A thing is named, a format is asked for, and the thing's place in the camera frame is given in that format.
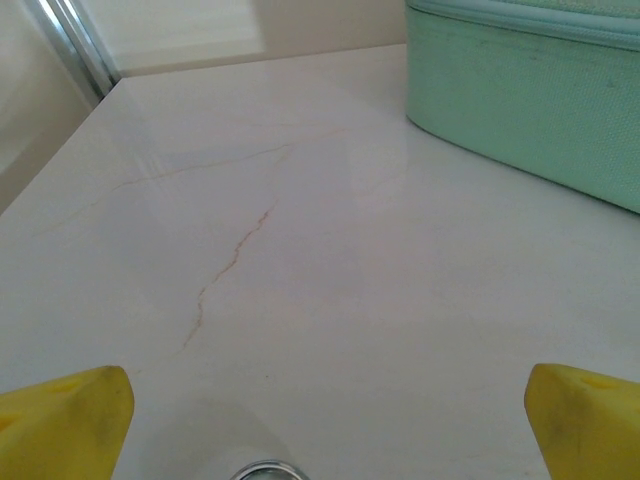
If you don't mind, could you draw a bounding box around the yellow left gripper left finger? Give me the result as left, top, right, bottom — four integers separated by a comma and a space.
0, 364, 136, 480

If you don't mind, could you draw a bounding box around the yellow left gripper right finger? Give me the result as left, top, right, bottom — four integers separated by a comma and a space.
522, 362, 640, 480

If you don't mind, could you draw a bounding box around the mint green zip case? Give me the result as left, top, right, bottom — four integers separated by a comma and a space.
403, 0, 640, 215

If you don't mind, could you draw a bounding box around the small metal ring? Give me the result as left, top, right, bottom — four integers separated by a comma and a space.
234, 458, 309, 480

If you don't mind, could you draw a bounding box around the aluminium frame post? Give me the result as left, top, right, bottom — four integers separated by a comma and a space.
22, 0, 122, 100

